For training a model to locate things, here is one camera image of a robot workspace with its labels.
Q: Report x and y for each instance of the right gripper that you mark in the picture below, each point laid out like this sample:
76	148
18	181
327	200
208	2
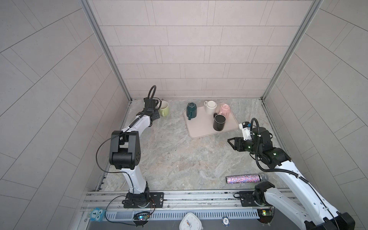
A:
236	140

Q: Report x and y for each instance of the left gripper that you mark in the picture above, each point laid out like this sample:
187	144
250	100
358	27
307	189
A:
156	116

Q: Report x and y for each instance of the light green mug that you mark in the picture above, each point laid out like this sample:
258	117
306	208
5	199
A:
164	109

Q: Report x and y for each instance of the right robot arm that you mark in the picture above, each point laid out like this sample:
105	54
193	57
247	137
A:
314	212

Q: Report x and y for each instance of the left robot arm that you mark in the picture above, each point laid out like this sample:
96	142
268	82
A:
125	154

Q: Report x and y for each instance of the black mug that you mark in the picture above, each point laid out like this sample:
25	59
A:
219	122

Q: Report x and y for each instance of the pink mug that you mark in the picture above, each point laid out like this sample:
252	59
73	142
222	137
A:
225	110

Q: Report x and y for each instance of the dark green mug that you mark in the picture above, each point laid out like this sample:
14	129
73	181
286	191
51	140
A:
191	110

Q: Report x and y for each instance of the white mug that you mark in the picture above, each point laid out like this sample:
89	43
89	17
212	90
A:
210	107

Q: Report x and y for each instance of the glittery cylindrical bottle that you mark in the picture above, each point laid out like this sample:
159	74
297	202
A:
246	178

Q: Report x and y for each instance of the pink plastic tray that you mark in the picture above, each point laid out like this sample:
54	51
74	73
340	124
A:
202	124

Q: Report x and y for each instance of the right circuit board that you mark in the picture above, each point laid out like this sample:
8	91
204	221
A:
265	216

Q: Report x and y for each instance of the circuit board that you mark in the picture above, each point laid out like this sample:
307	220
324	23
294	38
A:
265	216
141	218

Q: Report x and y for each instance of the round blue badge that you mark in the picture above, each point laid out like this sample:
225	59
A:
225	221

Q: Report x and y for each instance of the white kitchen timer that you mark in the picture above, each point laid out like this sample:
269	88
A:
190	222

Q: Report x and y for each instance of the left circuit board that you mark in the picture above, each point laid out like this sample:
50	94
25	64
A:
141	218

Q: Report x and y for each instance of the blue owl sticker box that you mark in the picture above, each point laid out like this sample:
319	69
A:
97	214

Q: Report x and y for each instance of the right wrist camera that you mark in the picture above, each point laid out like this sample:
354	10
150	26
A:
246	132

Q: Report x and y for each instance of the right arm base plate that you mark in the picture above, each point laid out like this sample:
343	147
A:
248	199

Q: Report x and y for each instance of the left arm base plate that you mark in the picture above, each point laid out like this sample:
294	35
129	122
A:
144	200

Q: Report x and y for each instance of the aluminium mounting rail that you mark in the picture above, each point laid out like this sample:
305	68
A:
173	200

